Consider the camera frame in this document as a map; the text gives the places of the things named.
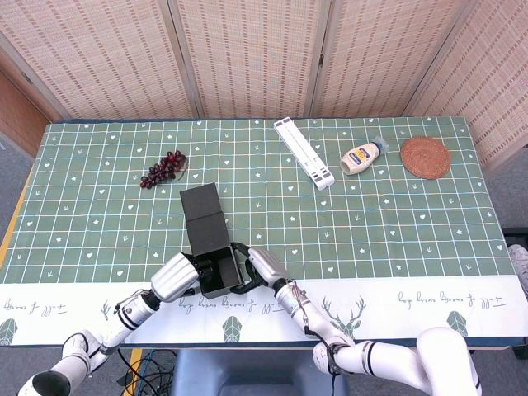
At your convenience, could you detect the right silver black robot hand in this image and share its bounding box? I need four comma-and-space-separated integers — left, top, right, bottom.
229, 242, 290, 295

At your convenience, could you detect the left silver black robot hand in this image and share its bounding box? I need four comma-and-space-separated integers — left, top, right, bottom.
149, 252, 215, 302

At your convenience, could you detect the black foldable cardboard box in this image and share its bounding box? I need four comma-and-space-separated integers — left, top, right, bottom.
179, 182, 244, 301

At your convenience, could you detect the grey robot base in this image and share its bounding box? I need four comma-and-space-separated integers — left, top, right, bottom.
171, 349, 351, 396

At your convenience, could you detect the dark red grape bunch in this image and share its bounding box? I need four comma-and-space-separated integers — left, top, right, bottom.
139, 150, 191, 191

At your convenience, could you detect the white folding stand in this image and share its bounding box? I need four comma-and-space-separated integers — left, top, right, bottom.
273, 117, 336, 191

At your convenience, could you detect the green white grid tablecloth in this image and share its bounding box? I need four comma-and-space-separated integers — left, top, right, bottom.
0, 116, 525, 347

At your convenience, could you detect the cream mayonnaise squeeze bottle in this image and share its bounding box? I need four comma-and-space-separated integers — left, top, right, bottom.
339, 136, 389, 176

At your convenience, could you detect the round brown woven coaster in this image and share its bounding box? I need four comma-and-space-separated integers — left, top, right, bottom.
399, 136, 451, 181

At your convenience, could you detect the beige bamboo folding screen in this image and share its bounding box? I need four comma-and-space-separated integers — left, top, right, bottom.
0, 0, 528, 170

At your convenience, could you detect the brown wooden door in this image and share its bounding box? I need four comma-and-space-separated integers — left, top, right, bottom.
0, 69, 51, 158

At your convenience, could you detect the black floor cable tangle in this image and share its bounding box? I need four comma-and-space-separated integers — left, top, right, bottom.
117, 348, 178, 396

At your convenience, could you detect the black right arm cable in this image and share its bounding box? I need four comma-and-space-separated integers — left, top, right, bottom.
303, 325, 343, 396

